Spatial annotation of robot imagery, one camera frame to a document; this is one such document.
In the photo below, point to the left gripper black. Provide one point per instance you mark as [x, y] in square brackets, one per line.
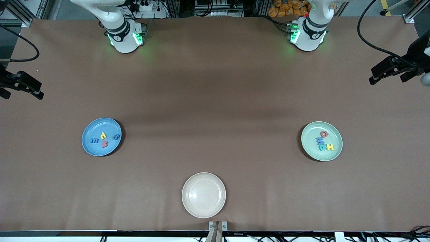
[414, 53]

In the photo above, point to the beige plate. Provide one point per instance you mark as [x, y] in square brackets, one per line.
[204, 195]

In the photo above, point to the red letter w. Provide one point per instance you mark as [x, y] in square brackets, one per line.
[104, 144]

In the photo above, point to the white power strip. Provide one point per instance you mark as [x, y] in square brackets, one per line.
[147, 8]

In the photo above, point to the blue lowercase letter m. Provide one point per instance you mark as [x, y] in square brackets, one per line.
[95, 140]

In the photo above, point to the blue capital letter M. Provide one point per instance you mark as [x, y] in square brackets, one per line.
[319, 139]

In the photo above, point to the yellow lowercase letter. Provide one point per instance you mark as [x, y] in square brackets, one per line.
[103, 135]

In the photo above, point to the aluminium frame profile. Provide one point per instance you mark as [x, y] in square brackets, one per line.
[27, 22]
[410, 18]

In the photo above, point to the red letter Q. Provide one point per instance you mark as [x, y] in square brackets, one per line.
[321, 134]

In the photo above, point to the teal letter R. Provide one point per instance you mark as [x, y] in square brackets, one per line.
[322, 147]

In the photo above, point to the brown table cover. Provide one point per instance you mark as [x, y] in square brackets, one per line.
[255, 161]

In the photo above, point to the tan mounting pole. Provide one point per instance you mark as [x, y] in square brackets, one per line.
[215, 235]

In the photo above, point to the orange snack packets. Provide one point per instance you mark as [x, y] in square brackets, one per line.
[285, 8]

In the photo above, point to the black equipment rack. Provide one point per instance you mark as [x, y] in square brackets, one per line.
[218, 5]

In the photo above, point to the metal bracket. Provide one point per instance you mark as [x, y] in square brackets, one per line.
[210, 225]

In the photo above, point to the blue plate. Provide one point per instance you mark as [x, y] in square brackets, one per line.
[92, 131]

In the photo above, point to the yellow letter H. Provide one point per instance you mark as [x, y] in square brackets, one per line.
[330, 147]

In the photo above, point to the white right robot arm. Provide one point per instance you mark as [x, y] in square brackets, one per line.
[121, 30]

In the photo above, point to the blue letter a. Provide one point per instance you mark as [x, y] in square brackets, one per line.
[114, 137]

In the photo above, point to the light green plate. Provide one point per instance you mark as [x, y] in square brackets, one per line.
[310, 148]

